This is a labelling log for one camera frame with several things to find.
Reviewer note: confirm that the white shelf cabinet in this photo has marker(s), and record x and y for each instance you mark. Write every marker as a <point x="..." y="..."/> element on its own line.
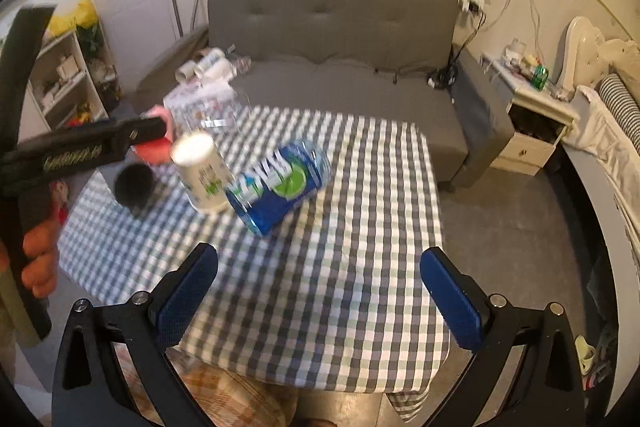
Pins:
<point x="60" y="90"/>

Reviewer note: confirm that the white bed headboard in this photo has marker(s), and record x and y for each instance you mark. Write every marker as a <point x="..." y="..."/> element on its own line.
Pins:
<point x="589" y="57"/>

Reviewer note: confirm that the green can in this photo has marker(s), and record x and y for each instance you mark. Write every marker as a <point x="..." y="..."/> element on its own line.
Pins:
<point x="540" y="76"/>

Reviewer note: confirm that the grey sofa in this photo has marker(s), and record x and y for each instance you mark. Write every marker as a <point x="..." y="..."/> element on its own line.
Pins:
<point x="389" y="59"/>

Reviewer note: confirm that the white paper cup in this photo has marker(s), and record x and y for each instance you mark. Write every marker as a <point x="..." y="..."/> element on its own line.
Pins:
<point x="202" y="171"/>

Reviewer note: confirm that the person's left hand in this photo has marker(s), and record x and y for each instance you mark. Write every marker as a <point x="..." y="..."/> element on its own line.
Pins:
<point x="40" y="244"/>

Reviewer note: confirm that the plaid orange cloth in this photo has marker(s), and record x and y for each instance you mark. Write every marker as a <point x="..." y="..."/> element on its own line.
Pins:
<point x="229" y="399"/>

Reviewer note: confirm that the blue printed plastic cup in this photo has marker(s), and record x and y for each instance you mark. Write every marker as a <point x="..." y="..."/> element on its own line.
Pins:
<point x="265" y="193"/>

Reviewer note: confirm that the white bedside table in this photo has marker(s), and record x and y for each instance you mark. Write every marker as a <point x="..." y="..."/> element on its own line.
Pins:
<point x="540" y="122"/>

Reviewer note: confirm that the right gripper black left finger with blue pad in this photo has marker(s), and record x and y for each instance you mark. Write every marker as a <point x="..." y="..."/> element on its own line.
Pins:
<point x="89" y="387"/>

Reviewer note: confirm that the clear printed plastic cup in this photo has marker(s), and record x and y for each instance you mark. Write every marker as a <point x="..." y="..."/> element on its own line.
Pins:
<point x="215" y="108"/>

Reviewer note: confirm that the checked tablecloth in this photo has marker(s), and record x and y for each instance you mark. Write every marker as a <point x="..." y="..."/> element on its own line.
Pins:
<point x="331" y="299"/>

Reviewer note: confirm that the striped pillow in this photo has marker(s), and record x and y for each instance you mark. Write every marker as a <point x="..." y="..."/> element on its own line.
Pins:
<point x="621" y="104"/>

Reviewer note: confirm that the yellow plastic bag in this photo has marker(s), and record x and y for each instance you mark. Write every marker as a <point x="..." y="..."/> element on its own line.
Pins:
<point x="83" y="15"/>

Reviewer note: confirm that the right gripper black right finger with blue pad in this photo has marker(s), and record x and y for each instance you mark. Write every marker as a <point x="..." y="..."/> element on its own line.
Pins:
<point x="546" y="388"/>

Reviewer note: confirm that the clear plastic bottle on sofa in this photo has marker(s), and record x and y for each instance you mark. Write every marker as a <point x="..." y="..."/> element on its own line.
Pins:
<point x="241" y="64"/>

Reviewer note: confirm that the pink hexagonal cup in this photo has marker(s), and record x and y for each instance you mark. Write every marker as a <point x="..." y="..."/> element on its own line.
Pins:
<point x="157" y="152"/>

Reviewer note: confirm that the grey cup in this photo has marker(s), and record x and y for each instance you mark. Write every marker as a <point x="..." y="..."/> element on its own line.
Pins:
<point x="133" y="186"/>

